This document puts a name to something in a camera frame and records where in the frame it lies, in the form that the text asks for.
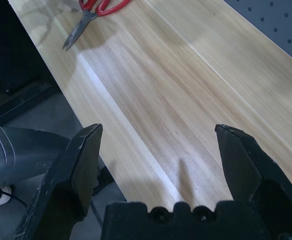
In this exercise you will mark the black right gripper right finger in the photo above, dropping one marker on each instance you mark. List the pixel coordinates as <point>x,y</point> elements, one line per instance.
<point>248,165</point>

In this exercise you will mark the black table leg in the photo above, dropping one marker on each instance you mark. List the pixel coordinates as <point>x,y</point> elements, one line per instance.
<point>103,180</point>

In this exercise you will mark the grey metal pegboard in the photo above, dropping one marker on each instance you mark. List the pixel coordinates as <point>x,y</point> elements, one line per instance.
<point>273,20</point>

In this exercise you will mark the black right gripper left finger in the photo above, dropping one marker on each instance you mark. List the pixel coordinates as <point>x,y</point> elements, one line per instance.
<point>68,175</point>

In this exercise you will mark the silver robot right leg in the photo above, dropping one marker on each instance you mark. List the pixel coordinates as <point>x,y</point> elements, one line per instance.
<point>23,155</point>

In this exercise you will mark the black side cabinet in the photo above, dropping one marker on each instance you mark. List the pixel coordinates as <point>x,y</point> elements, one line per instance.
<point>8,50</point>

